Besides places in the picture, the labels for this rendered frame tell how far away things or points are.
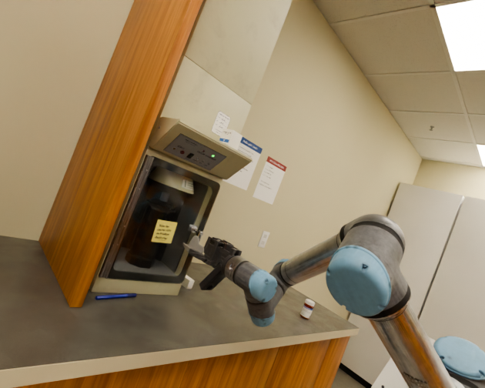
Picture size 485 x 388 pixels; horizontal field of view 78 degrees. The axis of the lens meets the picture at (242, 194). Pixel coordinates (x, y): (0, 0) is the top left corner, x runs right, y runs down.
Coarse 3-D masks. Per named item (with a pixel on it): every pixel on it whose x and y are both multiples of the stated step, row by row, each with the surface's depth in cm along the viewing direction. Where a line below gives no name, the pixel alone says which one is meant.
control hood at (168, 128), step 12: (168, 120) 87; (180, 120) 83; (156, 132) 89; (168, 132) 85; (180, 132) 86; (192, 132) 87; (204, 132) 89; (156, 144) 88; (168, 144) 89; (204, 144) 92; (216, 144) 93; (228, 156) 100; (240, 156) 101; (216, 168) 104; (228, 168) 105; (240, 168) 107
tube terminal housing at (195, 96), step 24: (192, 72) 94; (168, 96) 91; (192, 96) 96; (216, 96) 102; (192, 120) 98; (240, 120) 112; (192, 168) 103; (120, 216) 90; (96, 288) 91; (120, 288) 96; (144, 288) 102; (168, 288) 108
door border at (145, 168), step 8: (152, 160) 91; (144, 168) 90; (144, 176) 91; (136, 184) 89; (136, 192) 90; (136, 200) 91; (128, 216) 91; (120, 232) 90; (120, 240) 91; (112, 248) 90; (112, 256) 90; (104, 264) 89; (104, 272) 90
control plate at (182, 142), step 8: (184, 136) 88; (176, 144) 90; (184, 144) 90; (192, 144) 91; (200, 144) 92; (176, 152) 93; (192, 152) 94; (200, 152) 95; (208, 152) 96; (216, 152) 97; (192, 160) 97; (200, 160) 98; (208, 160) 99; (216, 160) 100; (208, 168) 102
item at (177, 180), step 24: (168, 168) 95; (144, 192) 92; (168, 192) 98; (192, 192) 104; (216, 192) 111; (144, 216) 94; (168, 216) 100; (192, 216) 106; (144, 240) 96; (120, 264) 93; (144, 264) 98; (168, 264) 104
